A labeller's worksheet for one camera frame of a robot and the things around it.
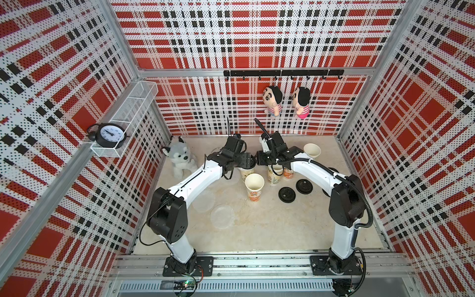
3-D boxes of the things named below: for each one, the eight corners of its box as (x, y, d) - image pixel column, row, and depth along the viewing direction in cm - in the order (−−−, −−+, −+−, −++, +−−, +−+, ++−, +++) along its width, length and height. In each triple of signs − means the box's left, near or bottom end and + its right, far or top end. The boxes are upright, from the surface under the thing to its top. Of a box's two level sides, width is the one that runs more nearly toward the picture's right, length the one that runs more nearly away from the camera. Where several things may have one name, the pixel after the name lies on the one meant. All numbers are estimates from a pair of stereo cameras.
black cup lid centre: (279, 203, 94) (280, 201, 92) (277, 189, 99) (278, 187, 98) (296, 203, 94) (296, 201, 92) (293, 189, 99) (294, 187, 98)
